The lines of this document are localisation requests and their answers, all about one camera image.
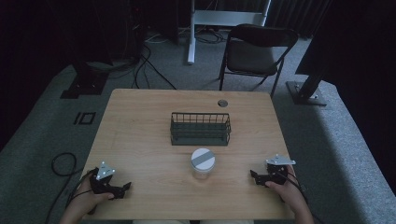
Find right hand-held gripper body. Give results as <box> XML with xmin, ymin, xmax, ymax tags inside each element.
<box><xmin>257</xmin><ymin>154</ymin><xmax>297</xmax><ymax>188</ymax></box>

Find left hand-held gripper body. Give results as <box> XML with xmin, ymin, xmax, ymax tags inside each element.
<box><xmin>89</xmin><ymin>161</ymin><xmax>126</xmax><ymax>200</ymax></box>

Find clear jar with white lid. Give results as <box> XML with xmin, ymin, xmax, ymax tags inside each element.
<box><xmin>190</xmin><ymin>147</ymin><xmax>217</xmax><ymax>181</ymax></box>

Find dark wire basket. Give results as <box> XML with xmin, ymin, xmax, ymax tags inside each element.
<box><xmin>169</xmin><ymin>112</ymin><xmax>233</xmax><ymax>147</ymax></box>

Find person's right hand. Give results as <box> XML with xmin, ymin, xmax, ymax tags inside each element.
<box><xmin>264</xmin><ymin>164</ymin><xmax>305</xmax><ymax>209</ymax></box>

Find person's left hand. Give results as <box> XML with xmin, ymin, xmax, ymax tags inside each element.
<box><xmin>72</xmin><ymin>177</ymin><xmax>116</xmax><ymax>217</ymax></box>

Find black stand with bolted base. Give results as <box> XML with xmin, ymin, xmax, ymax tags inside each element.
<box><xmin>286</xmin><ymin>69</ymin><xmax>329</xmax><ymax>107</ymax></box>

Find black stand with square base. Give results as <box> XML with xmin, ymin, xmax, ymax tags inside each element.
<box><xmin>59</xmin><ymin>60</ymin><xmax>110</xmax><ymax>100</ymax></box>

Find black folding chair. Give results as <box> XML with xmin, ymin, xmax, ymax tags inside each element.
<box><xmin>218</xmin><ymin>23</ymin><xmax>300</xmax><ymax>98</ymax></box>

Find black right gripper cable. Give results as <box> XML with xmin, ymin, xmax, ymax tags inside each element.
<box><xmin>278</xmin><ymin>171</ymin><xmax>326</xmax><ymax>224</ymax></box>

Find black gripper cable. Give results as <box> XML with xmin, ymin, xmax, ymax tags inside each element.
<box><xmin>45</xmin><ymin>151</ymin><xmax>96</xmax><ymax>224</ymax></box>
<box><xmin>278</xmin><ymin>171</ymin><xmax>326</xmax><ymax>224</ymax></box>

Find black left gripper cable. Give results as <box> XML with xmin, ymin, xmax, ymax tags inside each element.
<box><xmin>45</xmin><ymin>151</ymin><xmax>96</xmax><ymax>224</ymax></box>

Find black floor cables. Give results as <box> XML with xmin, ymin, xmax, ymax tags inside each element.
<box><xmin>106</xmin><ymin>29</ymin><xmax>178</xmax><ymax>91</ymax></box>

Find white desk frame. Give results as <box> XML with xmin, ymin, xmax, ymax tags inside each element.
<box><xmin>187</xmin><ymin>0</ymin><xmax>272</xmax><ymax>65</ymax></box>

